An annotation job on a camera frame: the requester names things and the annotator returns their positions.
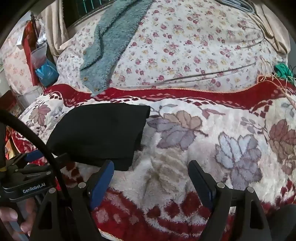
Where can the dark window with green grille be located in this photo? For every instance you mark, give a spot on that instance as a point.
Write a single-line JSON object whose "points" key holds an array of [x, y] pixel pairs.
{"points": [[76, 11]]}

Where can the teal fluffy towel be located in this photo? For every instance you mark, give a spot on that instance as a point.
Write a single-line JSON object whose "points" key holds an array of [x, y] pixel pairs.
{"points": [[108, 41]]}

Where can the small-flower print bedsheet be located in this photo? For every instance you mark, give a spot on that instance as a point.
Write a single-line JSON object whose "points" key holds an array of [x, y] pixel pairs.
{"points": [[185, 46]]}

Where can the grey-blue folded cloth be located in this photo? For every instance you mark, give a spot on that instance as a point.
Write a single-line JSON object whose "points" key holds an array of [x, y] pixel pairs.
{"points": [[235, 4]]}

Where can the green yarn ball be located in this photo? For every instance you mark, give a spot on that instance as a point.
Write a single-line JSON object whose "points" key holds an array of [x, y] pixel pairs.
{"points": [[282, 69]]}

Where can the beige cloth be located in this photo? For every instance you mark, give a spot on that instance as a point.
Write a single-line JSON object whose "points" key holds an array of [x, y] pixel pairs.
{"points": [[272, 25]]}

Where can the red white floral plush blanket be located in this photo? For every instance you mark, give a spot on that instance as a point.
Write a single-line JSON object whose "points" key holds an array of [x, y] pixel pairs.
{"points": [[185, 139]]}

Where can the black pants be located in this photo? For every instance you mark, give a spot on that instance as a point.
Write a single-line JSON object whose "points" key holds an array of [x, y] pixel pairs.
{"points": [[97, 132]]}

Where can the beige curtain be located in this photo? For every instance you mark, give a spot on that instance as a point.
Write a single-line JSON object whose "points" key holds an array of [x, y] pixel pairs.
{"points": [[54, 27]]}

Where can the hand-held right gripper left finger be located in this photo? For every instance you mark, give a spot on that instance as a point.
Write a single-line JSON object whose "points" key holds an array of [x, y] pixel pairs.
{"points": [[101, 185]]}

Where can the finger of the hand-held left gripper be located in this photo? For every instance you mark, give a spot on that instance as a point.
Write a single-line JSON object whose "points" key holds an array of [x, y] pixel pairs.
{"points": [[66, 158], [34, 155]]}

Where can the red hanging cloth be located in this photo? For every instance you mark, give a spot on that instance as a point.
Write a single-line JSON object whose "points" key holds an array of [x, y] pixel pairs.
{"points": [[27, 46]]}

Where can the clear plastic bag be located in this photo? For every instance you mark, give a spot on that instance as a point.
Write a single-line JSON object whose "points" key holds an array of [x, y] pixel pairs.
{"points": [[39, 55]]}

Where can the pink floral quilt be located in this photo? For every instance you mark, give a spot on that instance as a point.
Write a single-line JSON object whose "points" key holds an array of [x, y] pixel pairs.
{"points": [[16, 64]]}

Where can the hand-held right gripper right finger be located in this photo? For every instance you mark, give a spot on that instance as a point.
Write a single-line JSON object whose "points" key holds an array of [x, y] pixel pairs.
{"points": [[203, 185]]}

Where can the person's left hand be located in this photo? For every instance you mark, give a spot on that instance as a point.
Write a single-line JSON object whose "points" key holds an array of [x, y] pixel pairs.
{"points": [[29, 220]]}

